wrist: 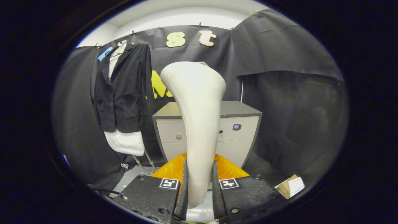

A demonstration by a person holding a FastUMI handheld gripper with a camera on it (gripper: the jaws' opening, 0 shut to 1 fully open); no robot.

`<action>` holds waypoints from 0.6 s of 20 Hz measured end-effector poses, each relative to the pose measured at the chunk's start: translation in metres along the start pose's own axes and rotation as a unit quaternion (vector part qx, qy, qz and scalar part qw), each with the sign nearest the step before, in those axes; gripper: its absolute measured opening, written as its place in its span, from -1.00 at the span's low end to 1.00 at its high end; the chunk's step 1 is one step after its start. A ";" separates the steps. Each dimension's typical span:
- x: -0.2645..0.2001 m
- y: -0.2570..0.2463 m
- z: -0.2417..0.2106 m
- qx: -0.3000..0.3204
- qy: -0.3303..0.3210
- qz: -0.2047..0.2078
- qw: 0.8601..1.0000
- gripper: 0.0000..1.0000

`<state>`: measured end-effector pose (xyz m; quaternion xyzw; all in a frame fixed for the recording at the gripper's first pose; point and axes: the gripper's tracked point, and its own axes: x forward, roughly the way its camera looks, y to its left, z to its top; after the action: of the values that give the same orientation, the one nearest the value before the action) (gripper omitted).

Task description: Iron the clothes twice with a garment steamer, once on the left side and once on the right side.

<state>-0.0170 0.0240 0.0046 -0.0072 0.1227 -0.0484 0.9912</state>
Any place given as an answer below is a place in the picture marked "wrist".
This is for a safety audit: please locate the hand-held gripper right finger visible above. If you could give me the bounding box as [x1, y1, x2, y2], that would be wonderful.
[212, 152, 288, 224]

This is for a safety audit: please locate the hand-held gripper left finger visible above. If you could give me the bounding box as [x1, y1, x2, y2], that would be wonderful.
[113, 152, 188, 224]

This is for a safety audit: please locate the white shirt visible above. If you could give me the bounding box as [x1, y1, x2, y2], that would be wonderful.
[104, 54, 146, 156]

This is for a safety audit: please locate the white garment steamer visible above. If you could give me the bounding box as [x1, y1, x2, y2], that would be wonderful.
[160, 61, 226, 208]

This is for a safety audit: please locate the black suit jacket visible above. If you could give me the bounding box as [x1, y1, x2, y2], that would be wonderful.
[92, 43, 153, 133]

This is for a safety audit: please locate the metal garment stand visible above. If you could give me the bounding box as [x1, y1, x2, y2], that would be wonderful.
[120, 149, 158, 175]

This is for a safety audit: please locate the white clothes hanger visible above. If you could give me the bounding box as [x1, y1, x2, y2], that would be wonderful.
[111, 40, 128, 58]

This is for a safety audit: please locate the cardboard box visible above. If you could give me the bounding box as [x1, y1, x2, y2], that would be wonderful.
[275, 175, 306, 200]

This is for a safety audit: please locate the grey cabinet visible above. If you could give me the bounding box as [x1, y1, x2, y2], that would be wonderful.
[152, 100, 262, 170]

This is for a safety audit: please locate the black backdrop cloth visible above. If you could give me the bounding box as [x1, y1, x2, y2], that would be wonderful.
[52, 9, 349, 193]

